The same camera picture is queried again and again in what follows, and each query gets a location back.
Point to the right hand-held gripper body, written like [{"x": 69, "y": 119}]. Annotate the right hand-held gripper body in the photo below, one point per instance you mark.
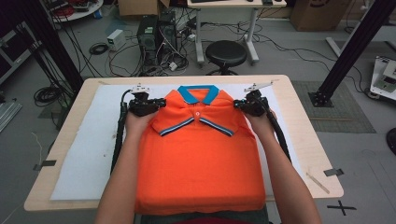
[{"x": 257, "y": 104}]

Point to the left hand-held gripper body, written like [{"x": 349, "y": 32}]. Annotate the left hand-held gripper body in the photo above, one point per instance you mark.
[{"x": 141, "y": 105}]

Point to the orange polo shirt blue collar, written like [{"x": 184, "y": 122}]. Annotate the orange polo shirt blue collar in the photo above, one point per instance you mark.
[{"x": 199, "y": 161}]

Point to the person's left hand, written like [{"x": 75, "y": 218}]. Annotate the person's left hand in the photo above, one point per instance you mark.
[{"x": 137, "y": 126}]

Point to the person's right hand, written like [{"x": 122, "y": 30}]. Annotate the person's right hand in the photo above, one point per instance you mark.
[{"x": 264, "y": 126}]

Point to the white power adapter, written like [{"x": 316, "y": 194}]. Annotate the white power adapter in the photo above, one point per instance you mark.
[{"x": 172, "y": 66}]

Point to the black round stool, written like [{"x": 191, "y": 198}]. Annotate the black round stool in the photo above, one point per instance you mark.
[{"x": 226, "y": 52}]

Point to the white foam mat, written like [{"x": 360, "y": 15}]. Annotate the white foam mat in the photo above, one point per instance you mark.
[{"x": 90, "y": 140}]

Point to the black computer tower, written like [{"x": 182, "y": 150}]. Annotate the black computer tower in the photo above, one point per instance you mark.
[
  {"x": 148, "y": 37},
  {"x": 167, "y": 39}
]

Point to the small white box device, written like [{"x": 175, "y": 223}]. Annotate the small white box device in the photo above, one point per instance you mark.
[{"x": 115, "y": 39}]

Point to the white desk with legs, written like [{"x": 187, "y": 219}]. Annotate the white desk with legs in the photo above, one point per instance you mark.
[{"x": 199, "y": 37}]

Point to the grey floor mat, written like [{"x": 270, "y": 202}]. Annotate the grey floor mat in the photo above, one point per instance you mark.
[{"x": 342, "y": 118}]

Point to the thin wooden stick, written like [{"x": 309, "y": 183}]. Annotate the thin wooden stick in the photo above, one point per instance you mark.
[{"x": 317, "y": 183}]

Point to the grey tape strip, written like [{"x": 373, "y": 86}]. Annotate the grey tape strip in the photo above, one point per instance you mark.
[
  {"x": 333, "y": 172},
  {"x": 46, "y": 163}
]

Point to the large brown cardboard box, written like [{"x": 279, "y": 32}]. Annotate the large brown cardboard box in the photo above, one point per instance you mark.
[{"x": 317, "y": 15}]

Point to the round white table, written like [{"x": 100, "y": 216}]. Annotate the round white table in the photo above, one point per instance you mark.
[{"x": 87, "y": 12}]

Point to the white machine with grey panel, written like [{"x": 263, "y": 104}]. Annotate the white machine with grey panel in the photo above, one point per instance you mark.
[{"x": 384, "y": 79}]

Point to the black tape cross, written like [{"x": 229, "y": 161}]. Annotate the black tape cross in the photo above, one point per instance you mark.
[{"x": 341, "y": 207}]

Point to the grey metal rack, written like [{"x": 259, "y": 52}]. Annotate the grey metal rack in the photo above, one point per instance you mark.
[{"x": 14, "y": 59}]

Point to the black round base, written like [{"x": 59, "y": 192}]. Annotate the black round base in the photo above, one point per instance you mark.
[{"x": 392, "y": 141}]

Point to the black metal frame post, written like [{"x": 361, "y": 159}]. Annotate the black metal frame post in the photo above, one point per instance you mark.
[
  {"x": 56, "y": 43},
  {"x": 351, "y": 46}
]

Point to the silver metal rail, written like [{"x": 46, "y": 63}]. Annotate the silver metal rail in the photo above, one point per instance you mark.
[{"x": 7, "y": 115}]

